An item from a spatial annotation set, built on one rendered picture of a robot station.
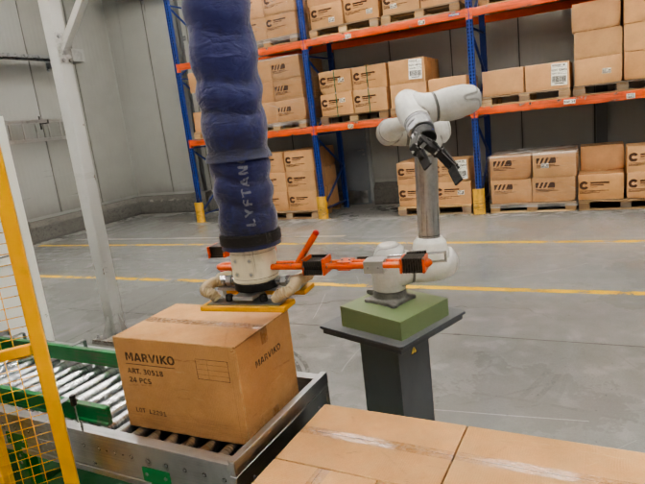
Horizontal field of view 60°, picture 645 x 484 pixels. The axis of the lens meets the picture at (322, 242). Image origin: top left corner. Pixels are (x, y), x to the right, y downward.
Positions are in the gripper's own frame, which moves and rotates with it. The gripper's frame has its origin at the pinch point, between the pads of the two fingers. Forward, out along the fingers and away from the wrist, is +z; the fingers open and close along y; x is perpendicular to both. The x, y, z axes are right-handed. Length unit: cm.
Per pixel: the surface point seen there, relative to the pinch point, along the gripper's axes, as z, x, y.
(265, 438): 33, -111, 2
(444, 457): 56, -67, -40
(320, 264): -1, -52, 10
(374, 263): 5.3, -38.1, -1.7
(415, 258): 10.2, -26.8, -8.3
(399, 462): 54, -77, -28
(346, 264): 1.4, -45.6, 3.5
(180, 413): 14, -135, 24
